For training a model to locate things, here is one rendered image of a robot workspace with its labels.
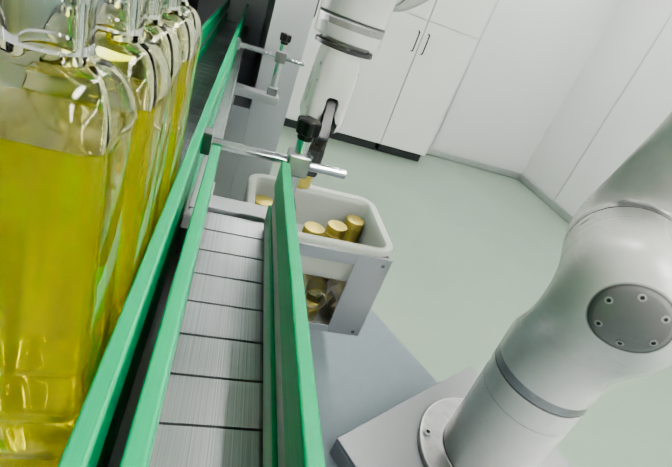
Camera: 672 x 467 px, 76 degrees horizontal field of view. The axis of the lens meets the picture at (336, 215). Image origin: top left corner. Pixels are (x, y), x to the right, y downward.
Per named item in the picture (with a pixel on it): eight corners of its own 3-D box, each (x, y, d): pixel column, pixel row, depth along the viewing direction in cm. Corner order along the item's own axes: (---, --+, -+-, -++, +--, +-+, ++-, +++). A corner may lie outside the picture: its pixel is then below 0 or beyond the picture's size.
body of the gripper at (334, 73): (315, 21, 57) (292, 102, 62) (321, 32, 48) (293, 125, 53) (368, 40, 59) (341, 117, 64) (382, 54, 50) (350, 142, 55)
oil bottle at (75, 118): (11, 370, 27) (0, 8, 17) (109, 380, 28) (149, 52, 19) (-45, 460, 22) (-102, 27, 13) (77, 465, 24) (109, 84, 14)
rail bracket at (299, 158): (194, 188, 52) (213, 87, 47) (326, 216, 57) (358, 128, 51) (190, 200, 50) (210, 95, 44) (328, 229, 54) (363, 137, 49)
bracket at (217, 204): (199, 238, 56) (209, 191, 53) (271, 251, 58) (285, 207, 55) (196, 254, 53) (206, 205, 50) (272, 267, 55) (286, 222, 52)
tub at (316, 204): (238, 213, 76) (249, 169, 72) (356, 238, 82) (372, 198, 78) (231, 275, 61) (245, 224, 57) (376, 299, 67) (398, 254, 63)
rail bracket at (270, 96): (222, 108, 112) (241, 17, 102) (285, 125, 116) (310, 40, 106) (221, 113, 108) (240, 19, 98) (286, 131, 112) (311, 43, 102)
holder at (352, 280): (199, 246, 78) (215, 169, 71) (342, 272, 85) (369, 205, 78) (183, 312, 63) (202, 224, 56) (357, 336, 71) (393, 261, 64)
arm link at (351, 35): (317, 4, 56) (310, 28, 57) (322, 10, 48) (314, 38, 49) (377, 26, 58) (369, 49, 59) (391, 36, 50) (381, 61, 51)
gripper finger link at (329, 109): (331, 76, 54) (318, 105, 59) (325, 123, 50) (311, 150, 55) (340, 79, 54) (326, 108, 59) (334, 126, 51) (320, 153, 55)
